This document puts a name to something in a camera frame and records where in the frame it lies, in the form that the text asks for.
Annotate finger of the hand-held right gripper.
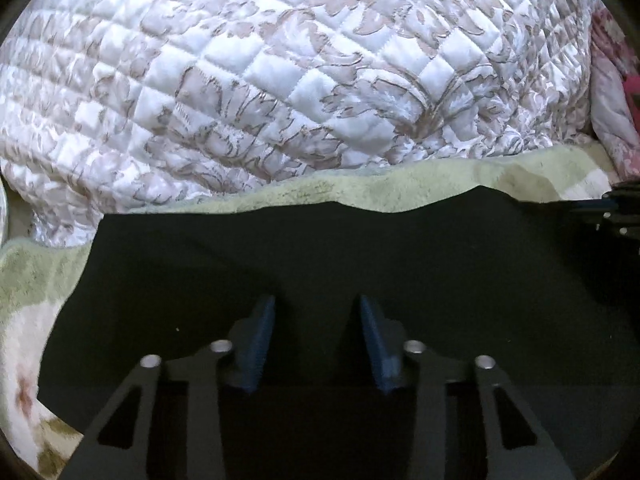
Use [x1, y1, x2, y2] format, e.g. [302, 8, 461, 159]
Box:
[573, 199, 640, 242]
[601, 179, 640, 202]

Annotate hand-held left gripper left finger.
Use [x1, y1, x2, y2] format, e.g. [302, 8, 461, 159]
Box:
[59, 294, 277, 480]

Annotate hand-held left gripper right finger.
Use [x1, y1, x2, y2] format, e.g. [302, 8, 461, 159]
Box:
[357, 294, 577, 480]

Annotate black pants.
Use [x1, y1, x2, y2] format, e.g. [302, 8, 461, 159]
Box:
[37, 185, 640, 480]

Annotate pink floral quilt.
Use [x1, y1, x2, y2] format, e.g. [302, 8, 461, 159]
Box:
[587, 7, 640, 181]

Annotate green floral fleece blanket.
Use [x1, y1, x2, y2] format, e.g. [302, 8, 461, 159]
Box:
[0, 142, 621, 476]

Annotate beige patterned quilted bedspread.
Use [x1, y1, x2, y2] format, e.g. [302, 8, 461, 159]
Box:
[0, 0, 601, 248]

